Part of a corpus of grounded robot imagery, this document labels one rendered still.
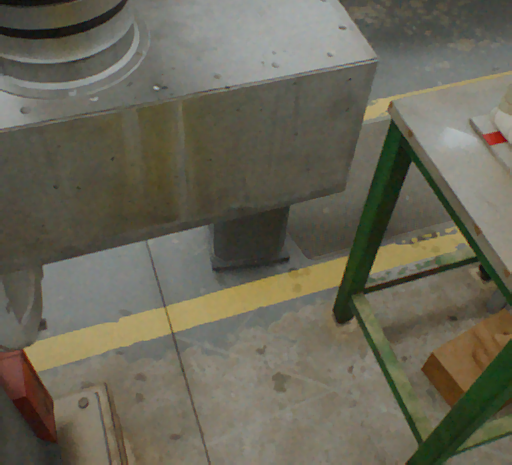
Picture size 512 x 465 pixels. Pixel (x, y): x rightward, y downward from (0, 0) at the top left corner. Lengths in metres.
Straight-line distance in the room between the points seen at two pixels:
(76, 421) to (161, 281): 0.65
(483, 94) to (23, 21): 1.16
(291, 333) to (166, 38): 1.64
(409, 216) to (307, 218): 0.38
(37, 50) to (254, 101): 0.14
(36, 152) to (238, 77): 0.13
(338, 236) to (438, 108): 0.98
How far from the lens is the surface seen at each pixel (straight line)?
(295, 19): 0.46
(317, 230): 2.23
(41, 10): 0.37
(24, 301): 0.63
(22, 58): 0.40
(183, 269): 2.11
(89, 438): 1.60
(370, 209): 1.54
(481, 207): 1.19
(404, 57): 3.02
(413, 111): 1.32
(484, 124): 1.33
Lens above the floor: 1.79
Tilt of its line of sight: 52 degrees down
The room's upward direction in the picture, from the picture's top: 5 degrees clockwise
